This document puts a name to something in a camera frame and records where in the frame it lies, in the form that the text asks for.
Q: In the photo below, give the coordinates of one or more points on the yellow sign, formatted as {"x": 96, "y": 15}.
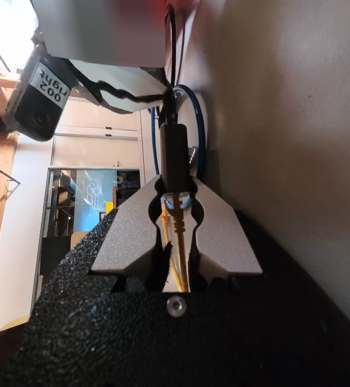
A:
{"x": 110, "y": 208}

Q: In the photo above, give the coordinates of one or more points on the black box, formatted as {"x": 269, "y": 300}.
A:
{"x": 55, "y": 255}

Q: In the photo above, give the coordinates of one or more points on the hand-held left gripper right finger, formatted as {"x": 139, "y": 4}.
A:
{"x": 223, "y": 242}

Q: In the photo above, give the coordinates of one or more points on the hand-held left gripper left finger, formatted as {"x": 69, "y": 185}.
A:
{"x": 126, "y": 242}

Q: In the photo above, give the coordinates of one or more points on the tan board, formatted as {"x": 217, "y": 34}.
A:
{"x": 78, "y": 236}

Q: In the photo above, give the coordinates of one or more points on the black network adapter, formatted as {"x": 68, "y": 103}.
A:
{"x": 175, "y": 157}

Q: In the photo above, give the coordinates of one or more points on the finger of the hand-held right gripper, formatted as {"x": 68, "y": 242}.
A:
{"x": 126, "y": 106}
{"x": 126, "y": 78}

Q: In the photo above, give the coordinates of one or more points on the glass door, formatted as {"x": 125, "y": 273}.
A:
{"x": 84, "y": 193}

